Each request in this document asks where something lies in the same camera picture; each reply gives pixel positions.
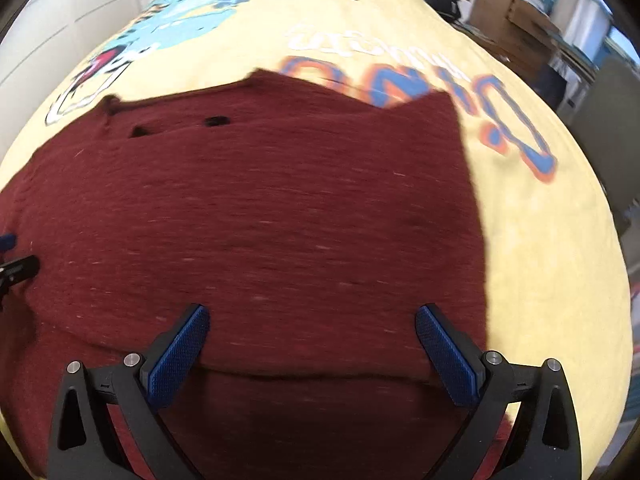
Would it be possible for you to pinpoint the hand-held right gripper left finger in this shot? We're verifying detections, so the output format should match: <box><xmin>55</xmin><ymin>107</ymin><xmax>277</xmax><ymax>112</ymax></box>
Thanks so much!
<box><xmin>46</xmin><ymin>303</ymin><xmax>211</xmax><ymax>480</ymax></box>

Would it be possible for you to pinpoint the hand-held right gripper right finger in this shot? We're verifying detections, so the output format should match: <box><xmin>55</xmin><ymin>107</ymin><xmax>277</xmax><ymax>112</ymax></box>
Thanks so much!
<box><xmin>415</xmin><ymin>303</ymin><xmax>584</xmax><ymax>480</ymax></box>

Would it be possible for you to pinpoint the dark red knit sweater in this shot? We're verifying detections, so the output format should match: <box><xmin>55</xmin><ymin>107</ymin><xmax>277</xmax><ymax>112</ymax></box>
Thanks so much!
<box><xmin>0</xmin><ymin>69</ymin><xmax>517</xmax><ymax>480</ymax></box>

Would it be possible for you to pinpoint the yellow printed blanket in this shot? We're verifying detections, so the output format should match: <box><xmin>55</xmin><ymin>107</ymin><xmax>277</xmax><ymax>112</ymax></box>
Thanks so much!
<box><xmin>0</xmin><ymin>0</ymin><xmax>630</xmax><ymax>480</ymax></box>

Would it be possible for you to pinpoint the white wardrobe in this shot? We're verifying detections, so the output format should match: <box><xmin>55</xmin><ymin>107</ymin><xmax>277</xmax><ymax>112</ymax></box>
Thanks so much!
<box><xmin>0</xmin><ymin>0</ymin><xmax>162</xmax><ymax>111</ymax></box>

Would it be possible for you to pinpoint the grey chair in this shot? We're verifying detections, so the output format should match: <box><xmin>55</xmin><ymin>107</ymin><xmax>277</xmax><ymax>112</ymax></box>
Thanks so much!
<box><xmin>574</xmin><ymin>54</ymin><xmax>640</xmax><ymax>223</ymax></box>

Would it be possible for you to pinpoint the dark hanging cloth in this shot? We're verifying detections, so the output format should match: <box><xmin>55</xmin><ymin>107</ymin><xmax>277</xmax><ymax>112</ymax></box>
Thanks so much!
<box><xmin>537</xmin><ymin>62</ymin><xmax>577</xmax><ymax>112</ymax></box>

